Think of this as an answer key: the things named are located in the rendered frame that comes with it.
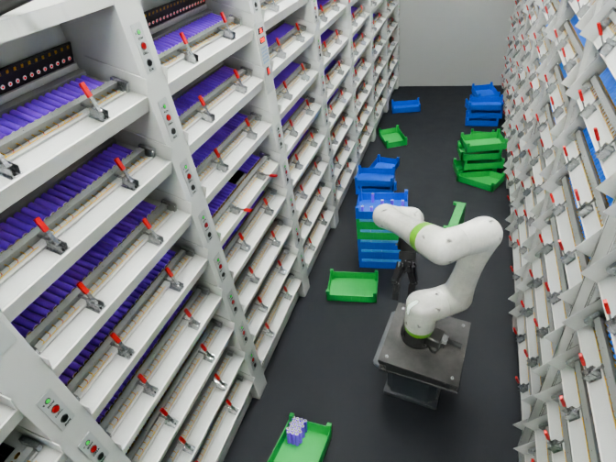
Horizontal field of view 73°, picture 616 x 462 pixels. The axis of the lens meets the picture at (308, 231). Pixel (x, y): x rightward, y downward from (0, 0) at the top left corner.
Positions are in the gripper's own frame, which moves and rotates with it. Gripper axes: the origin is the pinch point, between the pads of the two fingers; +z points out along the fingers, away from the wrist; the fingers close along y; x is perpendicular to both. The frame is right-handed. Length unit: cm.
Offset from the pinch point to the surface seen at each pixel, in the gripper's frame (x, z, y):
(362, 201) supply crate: -61, -48, -48
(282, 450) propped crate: -34, 72, 32
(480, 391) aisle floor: 24, 42, -39
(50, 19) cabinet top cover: -9, -61, 143
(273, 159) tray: -58, -57, 32
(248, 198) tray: -48, -36, 53
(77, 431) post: -17, 32, 125
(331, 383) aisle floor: -36, 50, -2
